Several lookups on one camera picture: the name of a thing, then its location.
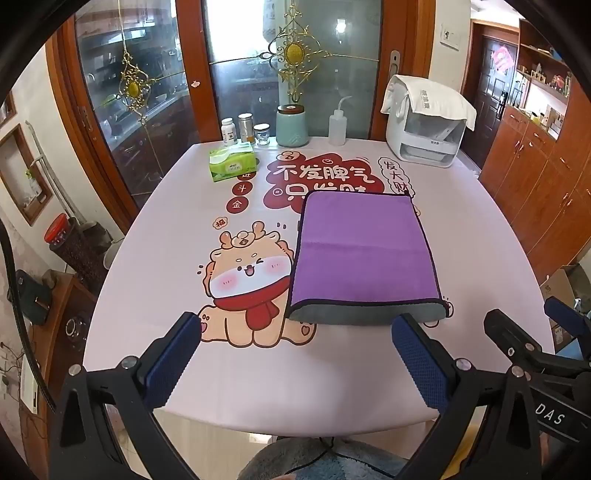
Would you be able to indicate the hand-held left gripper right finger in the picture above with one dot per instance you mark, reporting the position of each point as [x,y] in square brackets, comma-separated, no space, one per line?
[418,369]

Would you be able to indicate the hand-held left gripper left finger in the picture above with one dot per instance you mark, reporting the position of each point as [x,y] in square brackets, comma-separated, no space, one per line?
[173,364]

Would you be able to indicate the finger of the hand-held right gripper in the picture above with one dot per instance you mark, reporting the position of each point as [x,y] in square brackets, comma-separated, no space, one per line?
[570,318]
[508,334]

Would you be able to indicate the purple towel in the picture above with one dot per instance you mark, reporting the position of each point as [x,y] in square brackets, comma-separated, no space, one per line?
[364,249]

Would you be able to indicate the cardboard box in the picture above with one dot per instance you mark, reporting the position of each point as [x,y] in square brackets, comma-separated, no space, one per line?
[561,281]

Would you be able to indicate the pink printed tablecloth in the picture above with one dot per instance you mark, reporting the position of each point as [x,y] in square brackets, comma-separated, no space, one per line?
[258,369]

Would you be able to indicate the wooden side table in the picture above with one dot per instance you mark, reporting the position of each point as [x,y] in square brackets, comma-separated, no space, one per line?
[57,350]

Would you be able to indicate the fluffy blue cushion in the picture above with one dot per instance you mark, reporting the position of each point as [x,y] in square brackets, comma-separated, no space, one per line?
[286,461]

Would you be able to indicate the red lid glass jar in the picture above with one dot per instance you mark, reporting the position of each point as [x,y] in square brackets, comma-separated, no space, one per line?
[76,251]

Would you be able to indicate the white countertop appliance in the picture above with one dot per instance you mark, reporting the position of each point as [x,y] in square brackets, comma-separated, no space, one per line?
[425,143]

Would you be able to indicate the green tissue pack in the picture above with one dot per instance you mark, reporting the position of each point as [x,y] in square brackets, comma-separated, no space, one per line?
[233,164]

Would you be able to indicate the dark brown entry door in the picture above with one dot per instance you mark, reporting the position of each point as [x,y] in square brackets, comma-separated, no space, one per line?
[489,101]

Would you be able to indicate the white pill bottle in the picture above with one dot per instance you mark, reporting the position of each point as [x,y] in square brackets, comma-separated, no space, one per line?
[228,133]

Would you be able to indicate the small glass jar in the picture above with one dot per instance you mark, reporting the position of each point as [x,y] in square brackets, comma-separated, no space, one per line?
[262,136]

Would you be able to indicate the silver lid bottle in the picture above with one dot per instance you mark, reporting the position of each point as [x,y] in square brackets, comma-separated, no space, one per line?
[246,129]

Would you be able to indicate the white cloth cover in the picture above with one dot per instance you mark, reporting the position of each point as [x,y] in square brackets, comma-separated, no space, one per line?
[429,94]

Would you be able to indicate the white squeeze bottle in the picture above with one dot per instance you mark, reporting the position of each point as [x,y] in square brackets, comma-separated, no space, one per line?
[337,129]

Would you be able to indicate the teal ceramic canister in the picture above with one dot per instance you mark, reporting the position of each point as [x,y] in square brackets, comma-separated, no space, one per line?
[292,127]

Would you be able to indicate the red door decoration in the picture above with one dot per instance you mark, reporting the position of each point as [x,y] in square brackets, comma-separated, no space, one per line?
[502,59]

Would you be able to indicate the gold door ornament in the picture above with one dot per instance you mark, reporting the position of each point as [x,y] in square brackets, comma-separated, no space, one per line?
[133,87]
[292,51]

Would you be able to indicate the wooden glass sliding door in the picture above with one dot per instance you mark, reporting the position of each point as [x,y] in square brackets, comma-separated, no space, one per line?
[249,83]
[101,69]

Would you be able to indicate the wooden wall cabinet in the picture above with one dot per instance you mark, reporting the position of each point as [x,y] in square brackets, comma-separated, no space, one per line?
[540,175]

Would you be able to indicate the wooden wall frame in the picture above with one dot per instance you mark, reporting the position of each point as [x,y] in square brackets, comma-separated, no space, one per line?
[14,175]

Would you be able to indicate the white wall switch panel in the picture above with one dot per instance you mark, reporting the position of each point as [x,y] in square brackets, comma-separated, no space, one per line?
[450,34]

